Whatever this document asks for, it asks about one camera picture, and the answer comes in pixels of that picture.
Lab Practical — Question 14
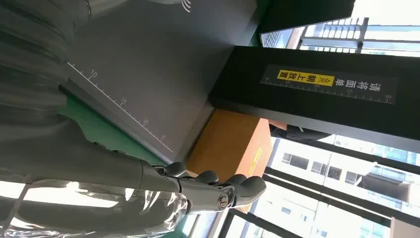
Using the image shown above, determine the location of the brown cardboard box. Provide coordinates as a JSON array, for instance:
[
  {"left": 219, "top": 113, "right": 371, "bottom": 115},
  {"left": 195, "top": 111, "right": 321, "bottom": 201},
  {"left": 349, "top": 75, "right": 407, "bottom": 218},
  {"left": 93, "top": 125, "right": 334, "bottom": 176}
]
[{"left": 186, "top": 109, "right": 273, "bottom": 214}]

